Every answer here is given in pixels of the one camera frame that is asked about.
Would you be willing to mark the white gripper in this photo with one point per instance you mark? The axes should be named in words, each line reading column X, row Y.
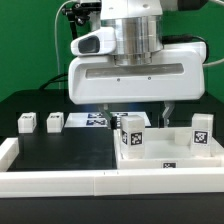
column 175, row 73

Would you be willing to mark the white square tabletop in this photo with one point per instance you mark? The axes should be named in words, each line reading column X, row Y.
column 168, row 148

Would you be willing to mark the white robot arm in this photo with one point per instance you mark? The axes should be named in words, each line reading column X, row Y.
column 127, row 59

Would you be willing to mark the white marker sheet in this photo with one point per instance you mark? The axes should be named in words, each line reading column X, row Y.
column 96, row 119

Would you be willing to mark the white left fence wall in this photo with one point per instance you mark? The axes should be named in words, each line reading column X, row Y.
column 9, row 150

